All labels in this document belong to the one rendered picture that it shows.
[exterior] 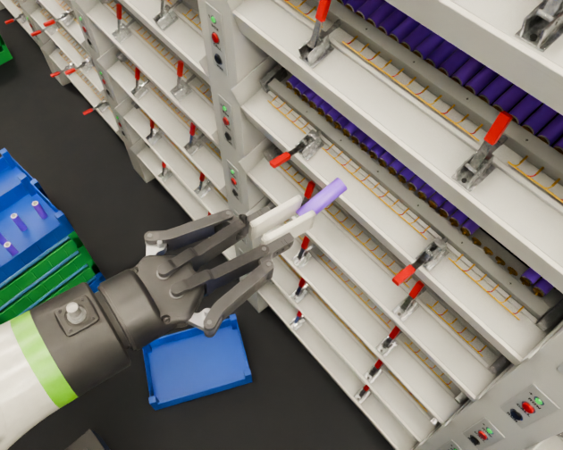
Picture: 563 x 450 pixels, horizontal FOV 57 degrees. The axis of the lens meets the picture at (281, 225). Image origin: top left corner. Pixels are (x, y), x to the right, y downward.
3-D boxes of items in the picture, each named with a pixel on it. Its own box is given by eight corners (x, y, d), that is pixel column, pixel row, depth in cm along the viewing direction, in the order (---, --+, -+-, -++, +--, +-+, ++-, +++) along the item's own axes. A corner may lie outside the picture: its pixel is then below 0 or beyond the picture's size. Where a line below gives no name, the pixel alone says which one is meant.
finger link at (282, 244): (250, 253, 55) (266, 273, 53) (289, 231, 57) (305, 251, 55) (249, 259, 56) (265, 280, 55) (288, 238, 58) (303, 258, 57)
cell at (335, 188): (342, 180, 58) (298, 217, 58) (349, 191, 60) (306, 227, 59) (335, 174, 60) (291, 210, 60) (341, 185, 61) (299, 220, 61)
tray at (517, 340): (516, 366, 71) (529, 359, 63) (247, 119, 96) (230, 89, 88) (616, 267, 73) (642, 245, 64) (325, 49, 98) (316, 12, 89)
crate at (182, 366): (155, 411, 154) (149, 404, 147) (145, 347, 164) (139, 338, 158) (252, 382, 158) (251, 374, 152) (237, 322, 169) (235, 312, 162)
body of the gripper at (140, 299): (127, 341, 45) (217, 288, 49) (84, 270, 49) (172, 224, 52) (138, 368, 51) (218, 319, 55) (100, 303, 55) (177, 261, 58)
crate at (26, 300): (2, 328, 143) (-13, 316, 136) (-35, 282, 150) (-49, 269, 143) (92, 259, 154) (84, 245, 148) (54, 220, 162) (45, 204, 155)
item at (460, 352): (473, 402, 87) (482, 398, 75) (252, 181, 112) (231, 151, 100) (556, 319, 89) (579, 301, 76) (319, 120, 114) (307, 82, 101)
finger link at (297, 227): (260, 237, 55) (264, 242, 55) (312, 209, 58) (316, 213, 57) (258, 251, 57) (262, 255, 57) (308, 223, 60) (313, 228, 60)
